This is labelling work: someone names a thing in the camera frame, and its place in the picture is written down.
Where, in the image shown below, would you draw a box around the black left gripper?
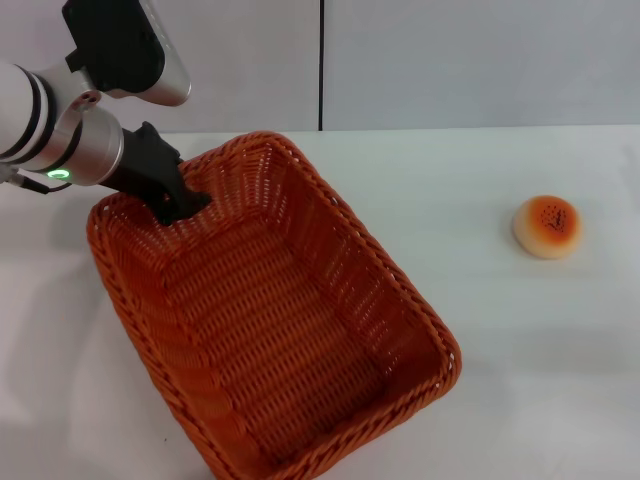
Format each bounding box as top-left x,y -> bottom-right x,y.
98,121 -> 213,227

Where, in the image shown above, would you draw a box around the orange woven plastic basket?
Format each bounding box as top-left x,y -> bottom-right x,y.
85,130 -> 462,480

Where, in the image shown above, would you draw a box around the round toasted bread bun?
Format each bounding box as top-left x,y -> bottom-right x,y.
512,195 -> 584,261

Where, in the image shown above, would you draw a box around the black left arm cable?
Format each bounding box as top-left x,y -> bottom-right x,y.
0,167 -> 74,195

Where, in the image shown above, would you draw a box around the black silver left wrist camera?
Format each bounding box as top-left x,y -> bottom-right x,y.
61,0 -> 192,107

